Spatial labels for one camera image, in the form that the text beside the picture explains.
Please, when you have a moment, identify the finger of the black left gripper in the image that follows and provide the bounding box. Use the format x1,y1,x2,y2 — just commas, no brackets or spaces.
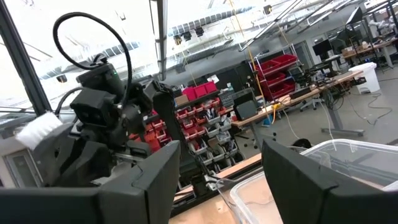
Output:
32,124,78,187
60,139,112,187

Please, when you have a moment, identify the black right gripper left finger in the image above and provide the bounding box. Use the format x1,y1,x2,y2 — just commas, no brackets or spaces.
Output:
0,140,181,224

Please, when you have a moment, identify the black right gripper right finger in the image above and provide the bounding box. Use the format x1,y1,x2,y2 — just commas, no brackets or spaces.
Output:
261,139,398,224

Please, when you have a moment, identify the clear tapered storage box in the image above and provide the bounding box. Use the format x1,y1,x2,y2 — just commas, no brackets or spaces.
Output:
229,138,398,224

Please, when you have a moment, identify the red storage bin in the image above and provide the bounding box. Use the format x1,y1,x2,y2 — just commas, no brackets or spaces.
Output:
193,83,208,99
203,81,218,94
182,86,197,102

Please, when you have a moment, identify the parts bin rack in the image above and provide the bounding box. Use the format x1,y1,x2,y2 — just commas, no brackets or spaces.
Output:
129,90,248,177

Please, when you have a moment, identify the small blue floor base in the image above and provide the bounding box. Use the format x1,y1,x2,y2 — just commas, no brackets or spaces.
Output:
262,114,275,128

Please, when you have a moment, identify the wooden workbench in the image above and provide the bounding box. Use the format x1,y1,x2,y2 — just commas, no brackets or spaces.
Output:
231,70,366,138
341,36,398,70

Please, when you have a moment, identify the black equipment case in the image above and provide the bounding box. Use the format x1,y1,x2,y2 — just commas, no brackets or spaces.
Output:
233,90,259,122

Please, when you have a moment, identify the white waste bin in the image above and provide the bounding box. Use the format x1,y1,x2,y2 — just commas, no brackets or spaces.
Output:
348,62,381,95

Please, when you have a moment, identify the rack with red crates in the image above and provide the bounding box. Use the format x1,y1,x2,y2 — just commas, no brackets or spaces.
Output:
252,53,300,101

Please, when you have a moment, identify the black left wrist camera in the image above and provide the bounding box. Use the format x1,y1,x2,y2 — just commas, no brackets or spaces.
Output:
70,88,126,129

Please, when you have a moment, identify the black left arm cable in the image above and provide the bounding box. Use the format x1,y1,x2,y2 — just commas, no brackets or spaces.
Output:
52,11,134,108

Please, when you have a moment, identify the yellow hanging cable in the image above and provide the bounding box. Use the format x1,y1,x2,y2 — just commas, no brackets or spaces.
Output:
228,0,279,125

